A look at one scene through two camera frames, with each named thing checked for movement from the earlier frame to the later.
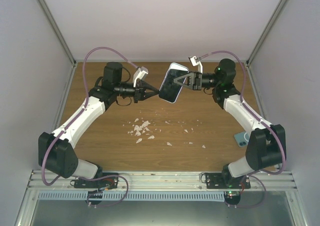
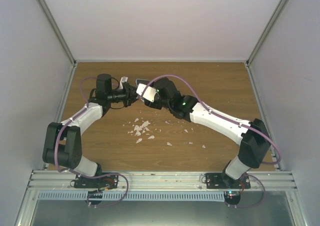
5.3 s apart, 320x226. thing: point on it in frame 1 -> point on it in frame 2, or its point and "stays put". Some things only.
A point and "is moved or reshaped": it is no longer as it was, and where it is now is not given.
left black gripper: [140, 94] -> [130, 95]
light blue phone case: [170, 90] is moved or reshaped
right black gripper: [194, 80] -> [151, 105]
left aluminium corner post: [40, 0] stays put
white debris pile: [137, 129] stays put
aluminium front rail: [166, 181] stays put
